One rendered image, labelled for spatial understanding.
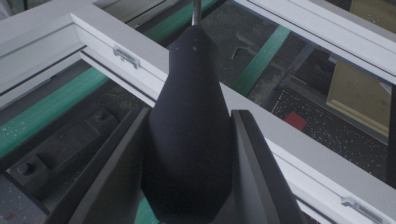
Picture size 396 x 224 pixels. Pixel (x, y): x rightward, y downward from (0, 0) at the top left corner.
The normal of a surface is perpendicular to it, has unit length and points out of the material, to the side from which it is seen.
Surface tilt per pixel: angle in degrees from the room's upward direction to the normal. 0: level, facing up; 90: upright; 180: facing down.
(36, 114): 0
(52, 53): 90
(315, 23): 90
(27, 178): 0
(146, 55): 0
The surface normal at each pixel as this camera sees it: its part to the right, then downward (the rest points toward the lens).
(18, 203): 0.17, -0.53
